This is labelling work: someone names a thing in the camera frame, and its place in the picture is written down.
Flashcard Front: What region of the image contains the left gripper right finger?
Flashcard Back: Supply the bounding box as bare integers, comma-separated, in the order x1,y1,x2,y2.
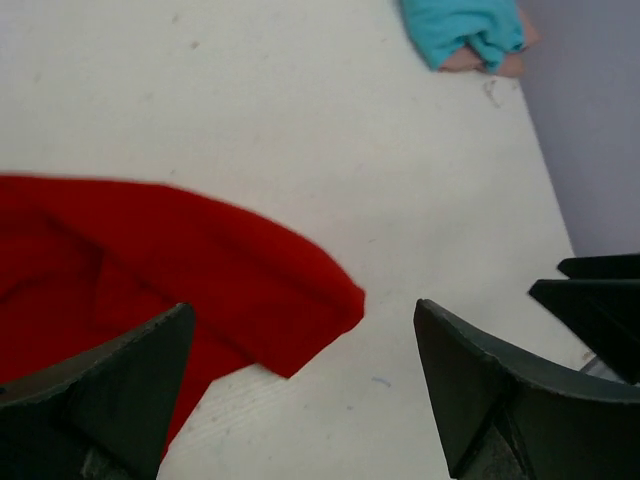
414,299,639,479

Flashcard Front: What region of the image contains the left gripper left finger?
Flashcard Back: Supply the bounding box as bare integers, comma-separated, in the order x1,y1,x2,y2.
1,304,195,479

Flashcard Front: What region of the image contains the red t shirt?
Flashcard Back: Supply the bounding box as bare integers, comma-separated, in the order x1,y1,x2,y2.
1,175,365,435

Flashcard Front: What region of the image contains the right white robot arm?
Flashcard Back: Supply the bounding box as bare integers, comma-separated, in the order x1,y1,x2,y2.
529,253,639,384

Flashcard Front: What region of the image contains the folded pink t shirt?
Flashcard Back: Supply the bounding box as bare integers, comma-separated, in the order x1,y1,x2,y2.
439,7,540,78

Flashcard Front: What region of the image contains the folded turquoise t shirt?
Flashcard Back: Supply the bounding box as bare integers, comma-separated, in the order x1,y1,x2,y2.
400,0,526,73

